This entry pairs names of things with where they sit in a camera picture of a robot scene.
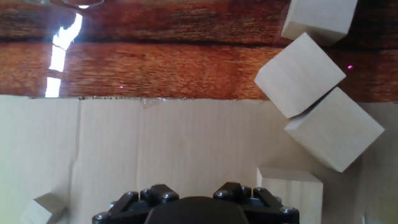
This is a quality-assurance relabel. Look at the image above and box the medium wooden cube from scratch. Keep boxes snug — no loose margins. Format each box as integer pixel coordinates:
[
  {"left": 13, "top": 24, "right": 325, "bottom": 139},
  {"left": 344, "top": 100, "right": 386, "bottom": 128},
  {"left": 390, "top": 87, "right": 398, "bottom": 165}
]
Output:
[{"left": 21, "top": 192, "right": 68, "bottom": 224}]

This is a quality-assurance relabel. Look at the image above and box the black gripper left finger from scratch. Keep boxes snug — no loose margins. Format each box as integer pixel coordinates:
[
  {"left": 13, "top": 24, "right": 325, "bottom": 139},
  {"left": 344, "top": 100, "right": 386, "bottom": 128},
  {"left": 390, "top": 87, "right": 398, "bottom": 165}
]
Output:
[{"left": 92, "top": 183, "right": 180, "bottom": 224}]

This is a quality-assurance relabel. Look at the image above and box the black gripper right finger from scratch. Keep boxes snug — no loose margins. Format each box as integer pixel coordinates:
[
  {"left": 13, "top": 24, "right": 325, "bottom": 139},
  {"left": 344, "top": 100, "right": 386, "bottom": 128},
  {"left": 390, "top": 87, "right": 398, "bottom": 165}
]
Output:
[{"left": 213, "top": 182, "right": 300, "bottom": 224}]

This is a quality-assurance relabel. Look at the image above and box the large wooden cube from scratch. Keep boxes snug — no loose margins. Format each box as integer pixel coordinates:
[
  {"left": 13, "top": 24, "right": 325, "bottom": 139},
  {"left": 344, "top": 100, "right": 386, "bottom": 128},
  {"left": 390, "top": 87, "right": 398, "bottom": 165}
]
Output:
[
  {"left": 281, "top": 0, "right": 358, "bottom": 47},
  {"left": 284, "top": 86, "right": 386, "bottom": 173},
  {"left": 254, "top": 32, "right": 346, "bottom": 119},
  {"left": 256, "top": 167, "right": 324, "bottom": 224}
]

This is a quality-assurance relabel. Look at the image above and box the brown cardboard sheet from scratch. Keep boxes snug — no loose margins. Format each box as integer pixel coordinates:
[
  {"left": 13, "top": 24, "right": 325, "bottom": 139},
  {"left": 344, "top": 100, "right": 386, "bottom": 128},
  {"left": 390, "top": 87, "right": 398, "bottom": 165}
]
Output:
[{"left": 0, "top": 95, "right": 398, "bottom": 224}]

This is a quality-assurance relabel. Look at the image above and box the reddish wood grain board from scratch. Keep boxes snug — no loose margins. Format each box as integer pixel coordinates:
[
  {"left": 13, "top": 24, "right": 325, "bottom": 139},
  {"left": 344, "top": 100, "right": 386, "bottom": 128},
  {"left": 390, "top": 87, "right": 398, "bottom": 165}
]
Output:
[{"left": 0, "top": 0, "right": 398, "bottom": 103}]

